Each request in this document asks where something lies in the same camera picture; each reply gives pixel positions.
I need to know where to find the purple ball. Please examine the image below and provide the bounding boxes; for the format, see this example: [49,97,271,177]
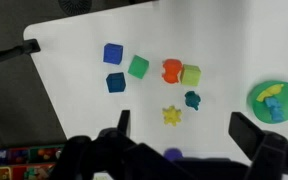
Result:
[163,147,184,162]

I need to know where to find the black round perforated object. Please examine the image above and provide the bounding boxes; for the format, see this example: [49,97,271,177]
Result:
[57,0,93,15]

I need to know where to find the teal elephant plush toy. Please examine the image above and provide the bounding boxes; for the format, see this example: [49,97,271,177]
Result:
[184,90,202,112]

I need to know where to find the light blue toy figure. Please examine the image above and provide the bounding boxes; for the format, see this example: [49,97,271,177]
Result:
[264,97,285,123]

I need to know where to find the black tripod leg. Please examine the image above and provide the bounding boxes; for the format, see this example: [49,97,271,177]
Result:
[0,38,42,70]

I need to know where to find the colourful toy storage bins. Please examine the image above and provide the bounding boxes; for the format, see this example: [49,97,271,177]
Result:
[0,143,67,180]

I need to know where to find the orange animal toy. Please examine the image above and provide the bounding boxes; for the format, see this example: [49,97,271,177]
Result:
[161,58,184,85]

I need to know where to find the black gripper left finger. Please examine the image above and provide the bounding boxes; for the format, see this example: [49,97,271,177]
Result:
[50,109,192,180]

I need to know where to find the bright blue cube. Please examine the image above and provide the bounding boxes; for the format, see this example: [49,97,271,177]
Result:
[102,42,124,66]

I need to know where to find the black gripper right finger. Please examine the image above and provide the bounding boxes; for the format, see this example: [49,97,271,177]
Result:
[228,111,288,180]

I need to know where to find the dark blue cube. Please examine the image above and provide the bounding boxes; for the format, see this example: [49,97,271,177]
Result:
[105,71,127,94]

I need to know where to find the lime green cube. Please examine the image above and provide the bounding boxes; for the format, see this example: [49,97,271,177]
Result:
[179,64,202,87]

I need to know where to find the yellow spiky toy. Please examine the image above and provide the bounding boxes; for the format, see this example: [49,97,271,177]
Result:
[161,105,183,127]

